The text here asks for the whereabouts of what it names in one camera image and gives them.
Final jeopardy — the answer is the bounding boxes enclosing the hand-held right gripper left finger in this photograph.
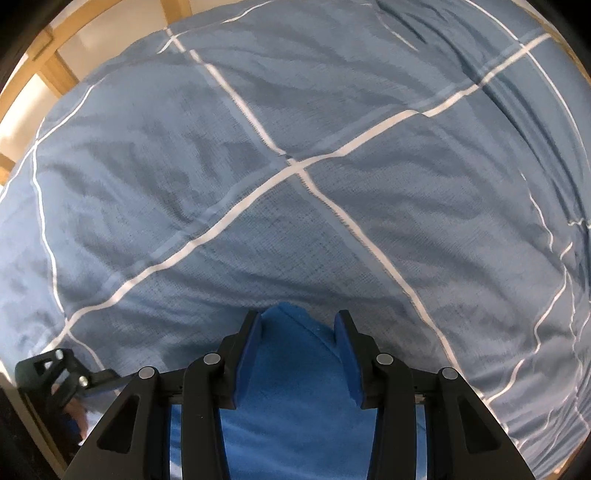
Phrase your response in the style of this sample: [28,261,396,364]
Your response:
[65,309,264,480]

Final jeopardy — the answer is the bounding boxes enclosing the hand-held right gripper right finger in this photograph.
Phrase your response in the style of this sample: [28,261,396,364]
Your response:
[332,309,536,480]

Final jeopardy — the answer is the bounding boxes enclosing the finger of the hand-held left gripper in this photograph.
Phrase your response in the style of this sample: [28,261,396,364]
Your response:
[15,348,122,400]

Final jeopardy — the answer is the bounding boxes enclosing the blue pants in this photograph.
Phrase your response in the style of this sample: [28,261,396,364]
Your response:
[168,301,428,480]

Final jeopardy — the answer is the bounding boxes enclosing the blue checked duvet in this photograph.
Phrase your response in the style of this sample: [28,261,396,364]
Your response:
[0,0,591,480]

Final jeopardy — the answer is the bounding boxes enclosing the wooden bed frame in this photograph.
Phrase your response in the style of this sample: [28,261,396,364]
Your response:
[0,0,192,185]

